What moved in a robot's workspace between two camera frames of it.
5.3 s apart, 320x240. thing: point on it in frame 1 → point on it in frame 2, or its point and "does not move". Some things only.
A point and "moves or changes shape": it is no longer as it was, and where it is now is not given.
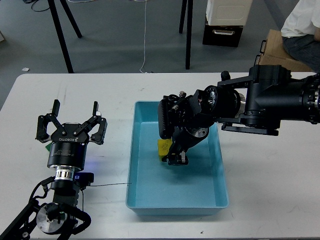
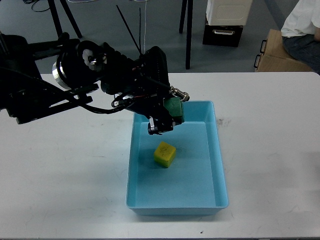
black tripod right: (189, 17) does not move
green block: (48, 147) moves or changes shape
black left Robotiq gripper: (69, 141) → (152, 105)
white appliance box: (228, 12) does not move
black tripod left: (56, 17) does not move
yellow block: (163, 147) moves or changes shape
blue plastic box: (154, 187) does not move
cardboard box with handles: (274, 53) does not move
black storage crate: (222, 35) does not move
